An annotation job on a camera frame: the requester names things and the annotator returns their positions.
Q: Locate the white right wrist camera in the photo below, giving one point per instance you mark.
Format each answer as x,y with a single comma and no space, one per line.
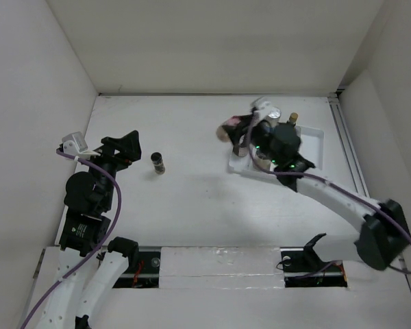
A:
261,108

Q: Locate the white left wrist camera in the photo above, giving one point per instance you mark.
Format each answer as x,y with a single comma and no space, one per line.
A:
74,146

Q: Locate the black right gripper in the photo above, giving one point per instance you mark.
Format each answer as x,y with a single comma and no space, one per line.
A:
240,130

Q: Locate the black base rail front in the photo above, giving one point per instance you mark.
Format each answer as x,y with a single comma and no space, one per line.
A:
224,268

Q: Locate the black lid white powder jar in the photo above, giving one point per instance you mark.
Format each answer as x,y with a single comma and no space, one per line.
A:
261,159

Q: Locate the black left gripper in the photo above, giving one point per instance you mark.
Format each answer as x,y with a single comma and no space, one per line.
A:
129,145

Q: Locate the aluminium rail right edge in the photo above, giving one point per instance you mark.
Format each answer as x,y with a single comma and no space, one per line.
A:
347,145

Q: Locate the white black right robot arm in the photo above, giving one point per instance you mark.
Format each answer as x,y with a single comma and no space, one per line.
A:
381,232

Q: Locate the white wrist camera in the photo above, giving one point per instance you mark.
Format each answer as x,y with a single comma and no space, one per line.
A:
261,108
74,146

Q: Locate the white divided organizer tray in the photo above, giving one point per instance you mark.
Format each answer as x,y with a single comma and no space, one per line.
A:
311,148

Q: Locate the black pepper grinder bottle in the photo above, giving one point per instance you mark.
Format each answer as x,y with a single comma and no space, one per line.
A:
158,164

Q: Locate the blue label silver lid jar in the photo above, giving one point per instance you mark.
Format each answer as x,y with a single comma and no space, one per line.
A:
273,117

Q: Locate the yellow label bottle cork cap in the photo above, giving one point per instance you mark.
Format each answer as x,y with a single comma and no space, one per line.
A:
292,120

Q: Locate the pink lid spice jar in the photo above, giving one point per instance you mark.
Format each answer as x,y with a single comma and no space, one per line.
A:
226,130

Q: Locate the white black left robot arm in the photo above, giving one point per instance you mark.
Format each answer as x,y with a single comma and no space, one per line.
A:
88,265

